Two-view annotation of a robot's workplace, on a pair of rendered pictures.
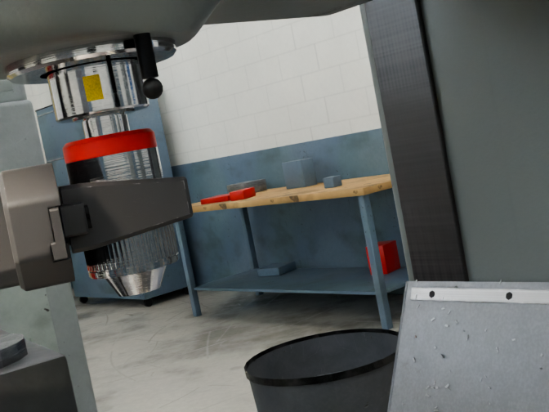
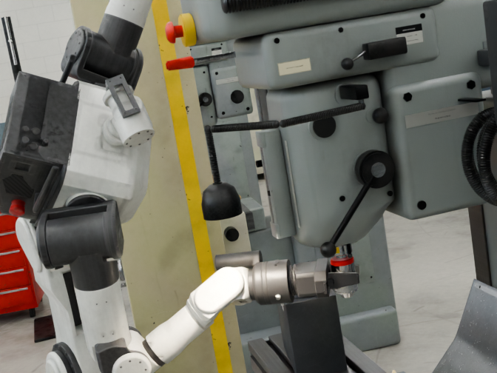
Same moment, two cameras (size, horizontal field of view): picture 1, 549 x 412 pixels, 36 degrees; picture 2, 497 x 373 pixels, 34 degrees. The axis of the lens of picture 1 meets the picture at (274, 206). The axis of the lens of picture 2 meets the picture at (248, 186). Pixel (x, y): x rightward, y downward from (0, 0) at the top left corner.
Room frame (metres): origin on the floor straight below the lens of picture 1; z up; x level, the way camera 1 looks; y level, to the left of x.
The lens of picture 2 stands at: (-1.07, -0.48, 1.73)
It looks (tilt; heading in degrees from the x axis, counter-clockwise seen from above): 10 degrees down; 26
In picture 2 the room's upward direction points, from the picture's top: 10 degrees counter-clockwise
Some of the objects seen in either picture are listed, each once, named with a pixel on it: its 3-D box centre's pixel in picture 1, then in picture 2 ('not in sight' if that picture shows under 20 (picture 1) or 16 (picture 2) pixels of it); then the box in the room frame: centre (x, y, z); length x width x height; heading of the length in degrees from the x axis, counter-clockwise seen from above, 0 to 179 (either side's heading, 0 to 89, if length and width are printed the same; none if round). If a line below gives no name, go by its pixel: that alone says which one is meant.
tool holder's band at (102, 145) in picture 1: (109, 145); (342, 260); (0.44, 0.08, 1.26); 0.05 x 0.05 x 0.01
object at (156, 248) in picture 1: (123, 212); (344, 276); (0.44, 0.08, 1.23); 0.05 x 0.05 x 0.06
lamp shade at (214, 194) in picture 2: not in sight; (220, 198); (0.23, 0.22, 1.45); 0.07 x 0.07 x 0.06
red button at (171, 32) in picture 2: not in sight; (174, 32); (0.28, 0.27, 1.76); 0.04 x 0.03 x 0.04; 39
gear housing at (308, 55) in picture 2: not in sight; (331, 49); (0.46, 0.04, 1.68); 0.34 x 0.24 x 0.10; 129
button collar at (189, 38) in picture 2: not in sight; (187, 29); (0.29, 0.26, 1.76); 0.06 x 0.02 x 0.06; 39
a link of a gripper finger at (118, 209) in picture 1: (127, 208); (343, 280); (0.41, 0.07, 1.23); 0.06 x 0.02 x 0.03; 105
